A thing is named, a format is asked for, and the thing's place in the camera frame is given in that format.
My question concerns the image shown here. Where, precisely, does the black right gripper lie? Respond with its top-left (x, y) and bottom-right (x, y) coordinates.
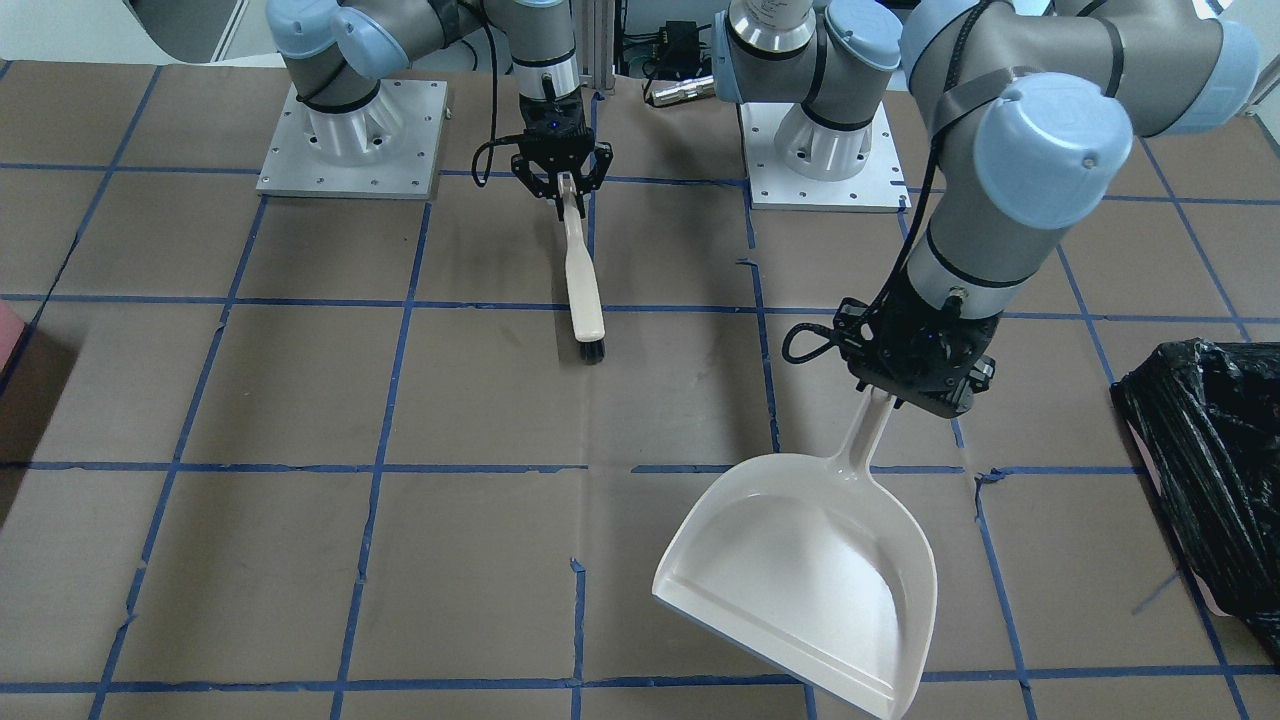
top-left (511, 92), bottom-right (613, 196)

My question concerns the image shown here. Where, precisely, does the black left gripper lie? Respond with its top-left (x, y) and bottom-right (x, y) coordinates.
top-left (835, 275), bottom-right (998, 418)

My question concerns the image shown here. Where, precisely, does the beige hand brush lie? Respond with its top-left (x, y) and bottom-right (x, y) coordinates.
top-left (556, 172), bottom-right (605, 365)

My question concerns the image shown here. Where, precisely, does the beige plastic dustpan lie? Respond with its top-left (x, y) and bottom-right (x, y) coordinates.
top-left (652, 389), bottom-right (938, 719)

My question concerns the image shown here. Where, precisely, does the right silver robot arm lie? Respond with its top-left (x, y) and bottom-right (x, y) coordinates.
top-left (257, 1), bottom-right (613, 200)

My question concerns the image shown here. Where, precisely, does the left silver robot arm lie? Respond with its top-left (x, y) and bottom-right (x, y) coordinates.
top-left (712, 1), bottom-right (1262, 419)

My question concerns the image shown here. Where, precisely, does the bin with black bag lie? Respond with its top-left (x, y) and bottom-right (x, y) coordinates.
top-left (1111, 338), bottom-right (1279, 659)

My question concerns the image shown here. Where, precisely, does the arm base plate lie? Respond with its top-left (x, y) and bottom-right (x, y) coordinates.
top-left (256, 79), bottom-right (449, 201)
top-left (739, 102), bottom-right (911, 213)

